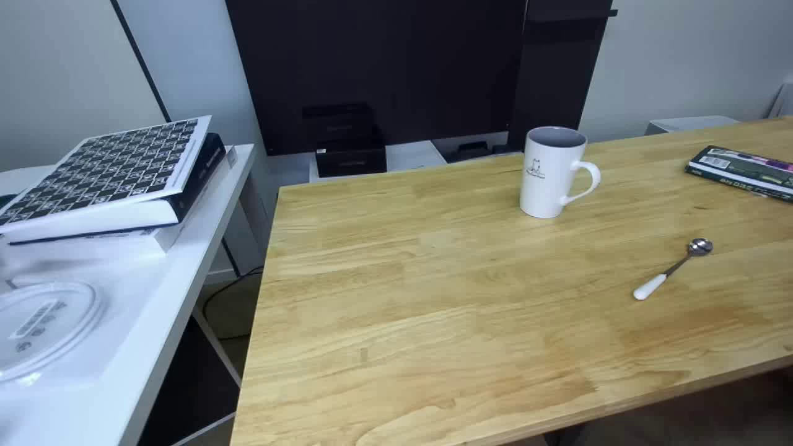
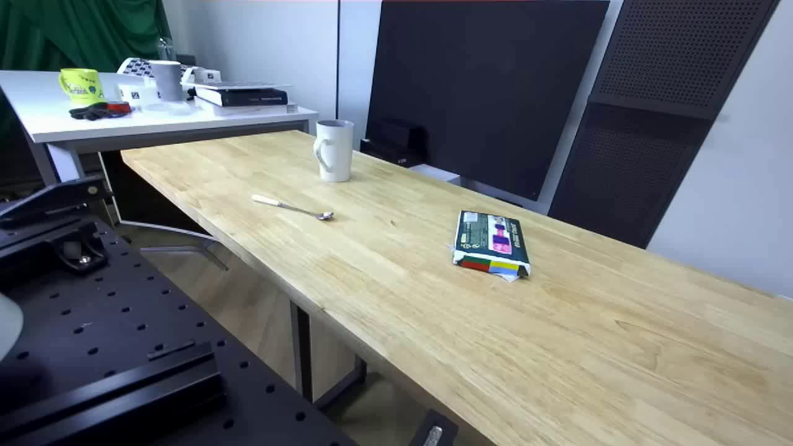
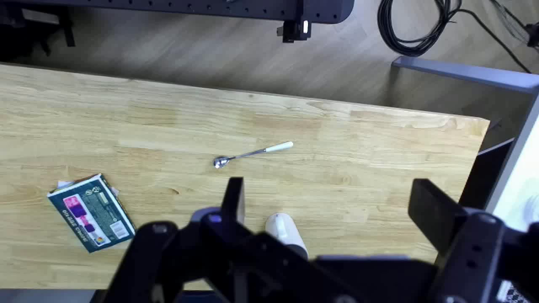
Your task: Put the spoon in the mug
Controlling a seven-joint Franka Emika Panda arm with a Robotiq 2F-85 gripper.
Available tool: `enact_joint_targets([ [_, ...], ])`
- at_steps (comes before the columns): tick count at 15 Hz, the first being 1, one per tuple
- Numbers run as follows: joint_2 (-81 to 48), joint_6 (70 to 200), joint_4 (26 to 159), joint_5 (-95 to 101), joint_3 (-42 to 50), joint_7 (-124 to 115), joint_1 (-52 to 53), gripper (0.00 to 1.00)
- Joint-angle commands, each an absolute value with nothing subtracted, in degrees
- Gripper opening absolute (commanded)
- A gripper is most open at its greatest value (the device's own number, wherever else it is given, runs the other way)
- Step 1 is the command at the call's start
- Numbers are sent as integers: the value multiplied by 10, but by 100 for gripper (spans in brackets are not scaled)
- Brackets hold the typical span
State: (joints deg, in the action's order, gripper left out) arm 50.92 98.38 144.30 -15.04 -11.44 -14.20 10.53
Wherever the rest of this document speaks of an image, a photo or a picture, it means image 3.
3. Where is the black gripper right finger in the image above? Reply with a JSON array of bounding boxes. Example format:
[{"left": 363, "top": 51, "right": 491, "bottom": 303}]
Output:
[{"left": 407, "top": 177, "right": 471, "bottom": 258}]

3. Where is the thin black cable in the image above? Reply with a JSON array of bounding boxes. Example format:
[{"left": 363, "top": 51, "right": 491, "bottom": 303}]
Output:
[{"left": 459, "top": 0, "right": 539, "bottom": 75}]

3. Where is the coiled black cable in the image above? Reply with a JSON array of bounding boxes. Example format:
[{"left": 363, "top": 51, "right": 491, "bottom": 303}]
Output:
[{"left": 376, "top": 0, "right": 464, "bottom": 60}]

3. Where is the white-handled metal spoon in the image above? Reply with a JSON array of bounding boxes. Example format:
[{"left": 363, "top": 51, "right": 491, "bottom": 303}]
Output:
[{"left": 213, "top": 140, "right": 296, "bottom": 171}]

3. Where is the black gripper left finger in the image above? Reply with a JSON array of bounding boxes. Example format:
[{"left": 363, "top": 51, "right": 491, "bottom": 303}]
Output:
[{"left": 220, "top": 177, "right": 248, "bottom": 226}]

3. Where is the grey metal table foot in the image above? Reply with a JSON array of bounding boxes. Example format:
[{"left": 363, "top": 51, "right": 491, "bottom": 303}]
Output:
[{"left": 390, "top": 54, "right": 539, "bottom": 97}]

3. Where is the white ceramic mug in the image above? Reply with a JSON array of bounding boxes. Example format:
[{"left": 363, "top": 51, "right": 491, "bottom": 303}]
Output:
[{"left": 264, "top": 211, "right": 311, "bottom": 262}]

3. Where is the green printed cardboard box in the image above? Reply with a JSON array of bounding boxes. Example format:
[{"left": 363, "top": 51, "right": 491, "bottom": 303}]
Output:
[{"left": 46, "top": 172, "right": 139, "bottom": 255}]

